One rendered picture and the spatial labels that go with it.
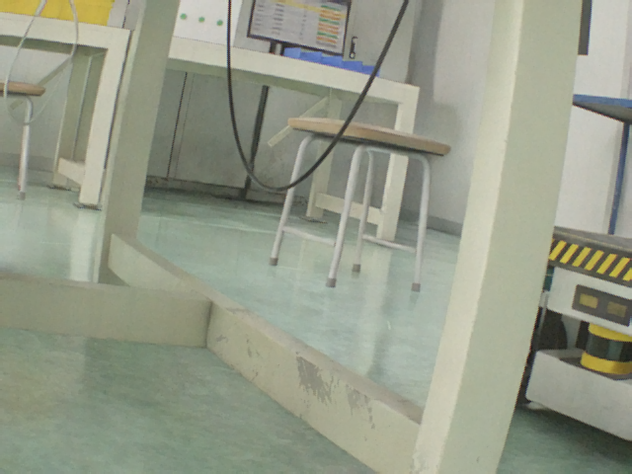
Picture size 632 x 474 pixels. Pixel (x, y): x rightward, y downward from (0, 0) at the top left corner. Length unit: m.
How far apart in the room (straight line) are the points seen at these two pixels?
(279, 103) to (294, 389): 4.45
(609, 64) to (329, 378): 4.01
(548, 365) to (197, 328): 0.54
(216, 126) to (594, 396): 4.18
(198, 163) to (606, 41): 2.49
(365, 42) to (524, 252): 4.97
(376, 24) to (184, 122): 1.42
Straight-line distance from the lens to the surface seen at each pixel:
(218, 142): 5.28
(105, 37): 3.60
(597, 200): 4.75
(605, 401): 1.31
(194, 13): 3.96
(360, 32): 5.68
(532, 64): 0.75
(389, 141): 2.61
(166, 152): 5.17
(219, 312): 1.23
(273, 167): 5.43
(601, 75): 4.87
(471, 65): 5.85
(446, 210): 5.83
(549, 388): 1.39
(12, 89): 3.57
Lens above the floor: 0.38
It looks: 5 degrees down
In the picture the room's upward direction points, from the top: 10 degrees clockwise
